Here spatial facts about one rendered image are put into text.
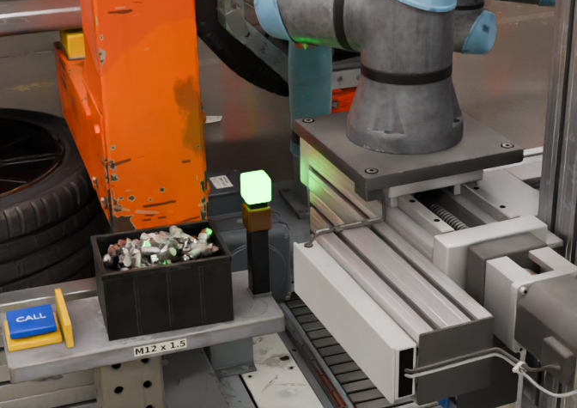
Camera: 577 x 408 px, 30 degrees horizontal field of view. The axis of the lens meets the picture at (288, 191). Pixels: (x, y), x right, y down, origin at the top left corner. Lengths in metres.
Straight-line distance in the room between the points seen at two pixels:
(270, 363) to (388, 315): 1.12
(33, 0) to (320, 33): 0.96
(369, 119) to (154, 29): 0.49
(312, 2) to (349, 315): 0.40
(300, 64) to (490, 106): 1.88
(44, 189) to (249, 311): 0.55
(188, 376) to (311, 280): 0.90
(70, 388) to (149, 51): 0.67
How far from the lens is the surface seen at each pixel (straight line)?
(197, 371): 2.17
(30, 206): 2.04
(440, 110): 1.35
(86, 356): 1.67
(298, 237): 2.48
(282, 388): 2.20
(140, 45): 1.72
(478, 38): 1.87
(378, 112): 1.35
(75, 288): 1.97
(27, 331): 1.69
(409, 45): 1.32
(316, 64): 2.14
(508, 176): 1.53
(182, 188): 1.81
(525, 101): 4.02
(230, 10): 2.19
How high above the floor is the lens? 1.33
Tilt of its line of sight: 24 degrees down
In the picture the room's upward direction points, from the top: 1 degrees counter-clockwise
